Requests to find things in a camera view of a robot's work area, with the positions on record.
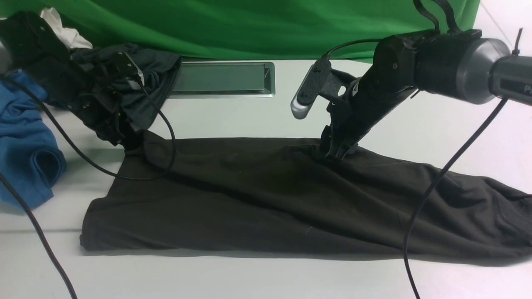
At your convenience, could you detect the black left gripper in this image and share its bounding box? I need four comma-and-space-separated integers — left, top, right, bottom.
46, 53, 142, 146

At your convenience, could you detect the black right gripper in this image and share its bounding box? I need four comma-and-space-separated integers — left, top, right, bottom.
320, 35, 418, 161

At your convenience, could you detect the dark gray long-sleeve top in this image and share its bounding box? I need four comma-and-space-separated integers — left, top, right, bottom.
80, 138, 531, 260

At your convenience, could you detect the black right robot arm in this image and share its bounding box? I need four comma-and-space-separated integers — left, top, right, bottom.
320, 0, 531, 160

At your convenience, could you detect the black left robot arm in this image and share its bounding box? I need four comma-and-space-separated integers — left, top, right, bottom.
0, 11, 142, 151

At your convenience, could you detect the dark teal crumpled garment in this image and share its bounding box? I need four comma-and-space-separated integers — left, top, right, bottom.
72, 44, 181, 129

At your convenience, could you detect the white crumpled garment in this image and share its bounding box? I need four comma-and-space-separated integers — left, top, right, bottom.
40, 7, 93, 49

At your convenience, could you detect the blue crumpled garment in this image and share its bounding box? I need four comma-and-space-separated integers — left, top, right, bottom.
0, 83, 67, 210

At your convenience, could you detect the green backdrop cloth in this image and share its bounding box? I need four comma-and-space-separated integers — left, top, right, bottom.
0, 0, 480, 64

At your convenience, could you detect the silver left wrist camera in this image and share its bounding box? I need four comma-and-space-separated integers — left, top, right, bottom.
111, 52, 145, 90

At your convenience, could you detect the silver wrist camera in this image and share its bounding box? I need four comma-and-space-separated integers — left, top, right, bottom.
111, 52, 145, 90
290, 58, 358, 120

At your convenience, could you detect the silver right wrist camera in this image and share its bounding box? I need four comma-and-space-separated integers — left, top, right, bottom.
290, 58, 358, 120

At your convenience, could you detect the metal table cable hatch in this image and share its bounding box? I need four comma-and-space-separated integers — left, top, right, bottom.
169, 61, 276, 98

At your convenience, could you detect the black right camera cable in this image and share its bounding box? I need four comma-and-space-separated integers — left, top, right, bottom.
322, 38, 510, 299

